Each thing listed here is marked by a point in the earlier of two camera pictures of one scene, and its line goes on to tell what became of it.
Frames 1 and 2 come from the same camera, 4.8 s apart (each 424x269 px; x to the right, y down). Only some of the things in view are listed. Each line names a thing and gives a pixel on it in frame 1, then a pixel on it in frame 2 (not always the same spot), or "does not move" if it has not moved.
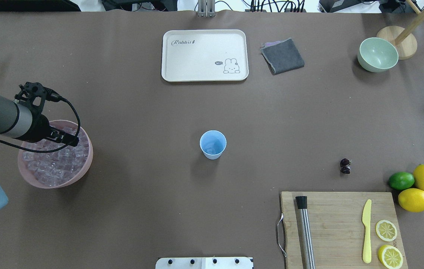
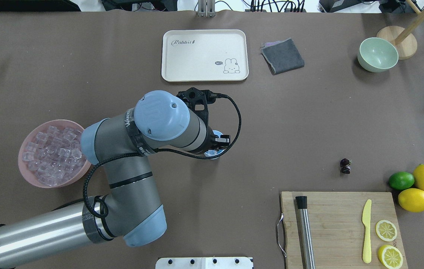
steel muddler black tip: [308, 251] does not move
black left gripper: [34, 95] → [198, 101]
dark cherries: [344, 163] does not move
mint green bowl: [377, 55] does not move
